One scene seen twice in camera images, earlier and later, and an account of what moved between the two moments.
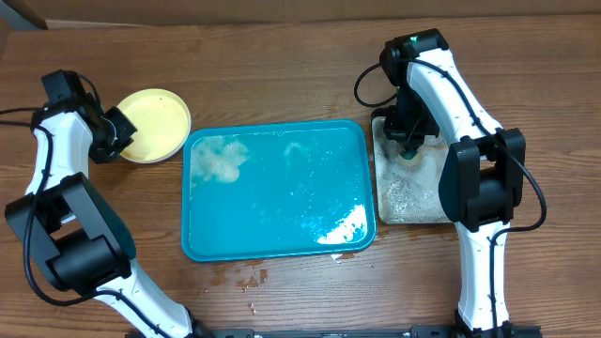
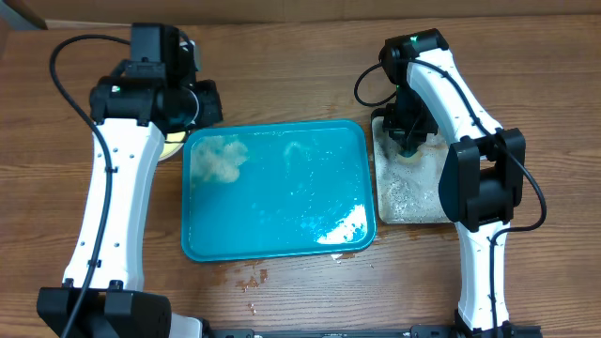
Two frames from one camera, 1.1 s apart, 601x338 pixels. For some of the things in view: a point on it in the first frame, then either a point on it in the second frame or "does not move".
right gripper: (408, 137) does not move
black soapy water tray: (408, 194) does not move
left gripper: (128, 129) → (210, 114)
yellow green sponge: (415, 160) does not move
